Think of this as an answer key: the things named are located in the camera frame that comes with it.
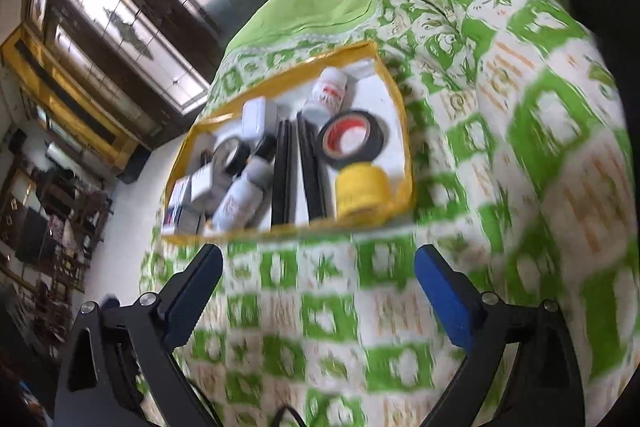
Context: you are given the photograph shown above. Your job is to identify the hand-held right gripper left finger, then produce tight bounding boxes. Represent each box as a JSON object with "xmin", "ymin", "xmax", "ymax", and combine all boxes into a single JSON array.
[{"xmin": 52, "ymin": 243, "xmax": 224, "ymax": 427}]

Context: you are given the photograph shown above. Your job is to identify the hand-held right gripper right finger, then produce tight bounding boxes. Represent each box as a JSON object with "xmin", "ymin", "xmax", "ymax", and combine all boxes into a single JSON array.
[{"xmin": 414, "ymin": 243, "xmax": 586, "ymax": 427}]

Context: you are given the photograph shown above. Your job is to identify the white and blue medicine box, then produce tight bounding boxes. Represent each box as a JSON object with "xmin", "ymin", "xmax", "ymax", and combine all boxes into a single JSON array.
[{"xmin": 162, "ymin": 174, "xmax": 206, "ymax": 235}]

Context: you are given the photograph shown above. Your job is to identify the white bottle green label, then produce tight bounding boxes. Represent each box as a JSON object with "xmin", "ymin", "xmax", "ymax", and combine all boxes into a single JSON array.
[{"xmin": 212, "ymin": 157, "xmax": 276, "ymax": 230}]

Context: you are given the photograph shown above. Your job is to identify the grey barcode box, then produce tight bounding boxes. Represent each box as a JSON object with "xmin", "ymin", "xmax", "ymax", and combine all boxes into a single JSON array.
[{"xmin": 187, "ymin": 164, "xmax": 231, "ymax": 215}]

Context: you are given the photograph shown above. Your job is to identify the yellow tape roll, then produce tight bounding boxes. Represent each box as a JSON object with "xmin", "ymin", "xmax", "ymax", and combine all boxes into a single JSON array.
[{"xmin": 334, "ymin": 164, "xmax": 390, "ymax": 223}]

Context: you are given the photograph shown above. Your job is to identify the black tape roll white core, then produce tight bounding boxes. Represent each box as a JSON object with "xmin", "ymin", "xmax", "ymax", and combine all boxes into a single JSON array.
[{"xmin": 210, "ymin": 136, "xmax": 252, "ymax": 182}]

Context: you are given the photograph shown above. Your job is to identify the black marker pen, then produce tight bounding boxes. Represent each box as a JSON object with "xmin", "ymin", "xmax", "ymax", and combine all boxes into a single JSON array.
[
  {"xmin": 270, "ymin": 119, "xmax": 293, "ymax": 228},
  {"xmin": 296, "ymin": 112, "xmax": 328, "ymax": 223}
]

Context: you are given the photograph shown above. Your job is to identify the black tape roll red core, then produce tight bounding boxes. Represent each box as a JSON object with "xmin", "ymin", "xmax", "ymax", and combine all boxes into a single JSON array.
[{"xmin": 315, "ymin": 108, "xmax": 386, "ymax": 172}]

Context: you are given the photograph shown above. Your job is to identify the white USB charger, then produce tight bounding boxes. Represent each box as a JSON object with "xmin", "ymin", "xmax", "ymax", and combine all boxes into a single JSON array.
[{"xmin": 241, "ymin": 97, "xmax": 279, "ymax": 142}]

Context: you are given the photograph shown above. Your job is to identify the white tray with yellow rim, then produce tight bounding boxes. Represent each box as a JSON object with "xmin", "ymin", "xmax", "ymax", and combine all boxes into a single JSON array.
[{"xmin": 161, "ymin": 39, "xmax": 415, "ymax": 248}]

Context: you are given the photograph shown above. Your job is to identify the white bottle red label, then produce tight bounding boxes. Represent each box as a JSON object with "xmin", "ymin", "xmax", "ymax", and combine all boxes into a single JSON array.
[{"xmin": 302, "ymin": 67, "xmax": 349, "ymax": 128}]

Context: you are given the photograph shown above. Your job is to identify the black box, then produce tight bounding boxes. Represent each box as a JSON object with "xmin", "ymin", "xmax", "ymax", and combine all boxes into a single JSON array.
[{"xmin": 117, "ymin": 147, "xmax": 151, "ymax": 185}]

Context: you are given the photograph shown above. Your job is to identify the cluttered wooden shelf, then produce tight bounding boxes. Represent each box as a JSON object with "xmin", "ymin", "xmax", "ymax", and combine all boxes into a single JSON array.
[{"xmin": 0, "ymin": 127, "xmax": 116, "ymax": 308}]

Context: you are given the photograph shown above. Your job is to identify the green printed blanket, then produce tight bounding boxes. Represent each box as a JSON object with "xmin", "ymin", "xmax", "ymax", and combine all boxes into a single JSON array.
[{"xmin": 137, "ymin": 0, "xmax": 631, "ymax": 427}]

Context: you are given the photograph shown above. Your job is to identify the yellow-framed dark panel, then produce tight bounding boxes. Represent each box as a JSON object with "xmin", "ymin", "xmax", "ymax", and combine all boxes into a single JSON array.
[{"xmin": 0, "ymin": 22, "xmax": 141, "ymax": 170}]

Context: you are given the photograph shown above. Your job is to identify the black cable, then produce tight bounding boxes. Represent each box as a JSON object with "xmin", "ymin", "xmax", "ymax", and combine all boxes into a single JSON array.
[{"xmin": 267, "ymin": 404, "xmax": 308, "ymax": 427}]

